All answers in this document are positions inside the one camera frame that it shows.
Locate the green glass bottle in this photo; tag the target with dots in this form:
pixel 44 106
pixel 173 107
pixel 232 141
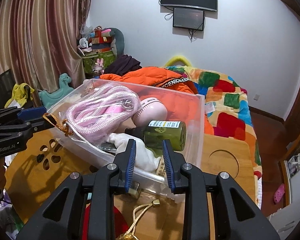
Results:
pixel 156 131

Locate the gold drawstring pouch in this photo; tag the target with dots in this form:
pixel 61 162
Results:
pixel 137 214

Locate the striped pink curtain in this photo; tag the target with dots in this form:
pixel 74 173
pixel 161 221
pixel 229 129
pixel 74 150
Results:
pixel 38 40

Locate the clear plastic storage bin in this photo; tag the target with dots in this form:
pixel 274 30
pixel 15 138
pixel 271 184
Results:
pixel 97 119

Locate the green storage box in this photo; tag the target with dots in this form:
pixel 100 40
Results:
pixel 91 59

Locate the yellow cloth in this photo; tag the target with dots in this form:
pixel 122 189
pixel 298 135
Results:
pixel 21 94

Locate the grey plush toy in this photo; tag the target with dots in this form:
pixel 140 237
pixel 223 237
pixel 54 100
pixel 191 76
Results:
pixel 118 42

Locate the small black wall monitor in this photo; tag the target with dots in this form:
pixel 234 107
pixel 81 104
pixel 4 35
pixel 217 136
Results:
pixel 187 18

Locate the pink bunny figure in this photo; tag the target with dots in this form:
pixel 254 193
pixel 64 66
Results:
pixel 98 68

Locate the yellow headboard arch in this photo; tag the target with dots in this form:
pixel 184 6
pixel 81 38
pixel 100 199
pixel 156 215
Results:
pixel 178 59

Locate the dark purple clothing pile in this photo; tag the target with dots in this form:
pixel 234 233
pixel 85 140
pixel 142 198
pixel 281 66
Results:
pixel 122 65

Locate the teal rocking horse toy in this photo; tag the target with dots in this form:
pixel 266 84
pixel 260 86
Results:
pixel 49 99

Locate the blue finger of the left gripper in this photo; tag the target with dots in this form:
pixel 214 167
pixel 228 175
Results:
pixel 31 113

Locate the colourful patchwork blanket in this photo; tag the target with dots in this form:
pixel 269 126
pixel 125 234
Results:
pixel 231 117

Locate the white cloth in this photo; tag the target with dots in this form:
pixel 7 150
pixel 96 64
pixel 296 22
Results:
pixel 145 158

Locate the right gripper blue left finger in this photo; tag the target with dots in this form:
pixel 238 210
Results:
pixel 130 163

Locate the red velvet pouch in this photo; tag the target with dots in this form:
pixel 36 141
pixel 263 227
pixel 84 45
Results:
pixel 120 223

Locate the pink round container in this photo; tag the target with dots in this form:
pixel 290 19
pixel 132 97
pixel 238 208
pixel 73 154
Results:
pixel 151 109

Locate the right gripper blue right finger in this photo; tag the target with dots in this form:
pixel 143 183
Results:
pixel 168 152

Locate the pink slipper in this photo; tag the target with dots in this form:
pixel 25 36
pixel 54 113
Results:
pixel 279 193

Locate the orange puffer jacket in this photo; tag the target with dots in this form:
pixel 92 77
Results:
pixel 152 79

